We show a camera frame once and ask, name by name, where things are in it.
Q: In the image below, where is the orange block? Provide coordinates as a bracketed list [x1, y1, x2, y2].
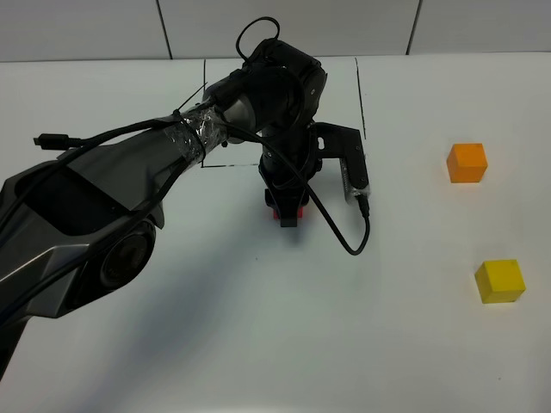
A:
[446, 143, 488, 183]

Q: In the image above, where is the red block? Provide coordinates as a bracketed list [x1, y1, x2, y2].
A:
[272, 206, 304, 220]

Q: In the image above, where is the black left camera cable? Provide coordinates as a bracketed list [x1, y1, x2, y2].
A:
[300, 171, 373, 256]

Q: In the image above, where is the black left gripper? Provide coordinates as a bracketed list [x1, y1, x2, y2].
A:
[259, 121, 322, 227]

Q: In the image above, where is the yellow block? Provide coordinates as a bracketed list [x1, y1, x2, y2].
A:
[474, 260, 526, 304]

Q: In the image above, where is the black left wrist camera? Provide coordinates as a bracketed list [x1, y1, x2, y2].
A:
[313, 122, 370, 204]

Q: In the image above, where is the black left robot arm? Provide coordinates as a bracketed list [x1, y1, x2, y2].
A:
[1, 39, 326, 367]

